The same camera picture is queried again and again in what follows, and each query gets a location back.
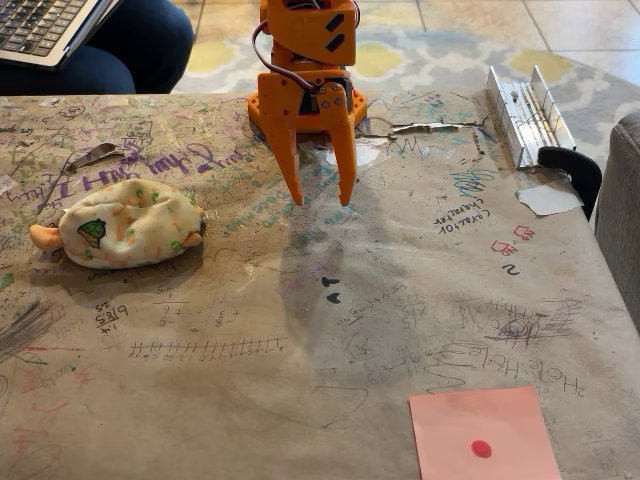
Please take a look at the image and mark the grey yellow patterned rug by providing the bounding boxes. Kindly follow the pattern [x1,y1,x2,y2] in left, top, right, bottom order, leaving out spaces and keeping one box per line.
[172,29,640,166]

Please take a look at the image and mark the silver laptop black keys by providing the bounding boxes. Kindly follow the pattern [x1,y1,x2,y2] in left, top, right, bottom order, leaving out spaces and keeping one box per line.
[0,0,124,71]

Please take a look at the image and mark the aluminium channel rail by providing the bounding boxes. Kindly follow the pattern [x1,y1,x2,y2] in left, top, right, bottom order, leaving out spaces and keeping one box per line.
[486,64,578,170]

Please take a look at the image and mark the curled brown paper strip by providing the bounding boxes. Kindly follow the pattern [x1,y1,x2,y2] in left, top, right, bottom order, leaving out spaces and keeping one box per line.
[68,142,119,172]

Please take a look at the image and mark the white plush toy animal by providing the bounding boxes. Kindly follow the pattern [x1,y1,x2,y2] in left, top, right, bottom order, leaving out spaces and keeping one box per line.
[28,178,206,271]

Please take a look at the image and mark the black curved clamp bracket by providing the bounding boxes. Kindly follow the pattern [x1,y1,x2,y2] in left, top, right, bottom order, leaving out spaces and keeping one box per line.
[537,146,604,222]

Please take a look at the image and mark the pink paper sheet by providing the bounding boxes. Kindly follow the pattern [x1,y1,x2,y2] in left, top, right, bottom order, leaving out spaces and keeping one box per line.
[408,384,564,480]

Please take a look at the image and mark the scribbled brown paper table cover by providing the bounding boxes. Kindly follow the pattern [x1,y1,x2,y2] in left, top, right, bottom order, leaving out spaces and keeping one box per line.
[0,91,640,480]

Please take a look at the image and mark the person in dark clothing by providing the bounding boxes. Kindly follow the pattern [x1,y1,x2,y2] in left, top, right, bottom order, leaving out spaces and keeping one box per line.
[0,0,195,96]

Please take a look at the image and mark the white red black servo cable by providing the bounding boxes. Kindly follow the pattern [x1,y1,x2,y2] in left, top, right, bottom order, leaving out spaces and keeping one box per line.
[250,19,322,92]

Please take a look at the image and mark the grey fabric sofa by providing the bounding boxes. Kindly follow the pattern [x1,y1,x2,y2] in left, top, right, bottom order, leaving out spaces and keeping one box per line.
[593,110,640,334]

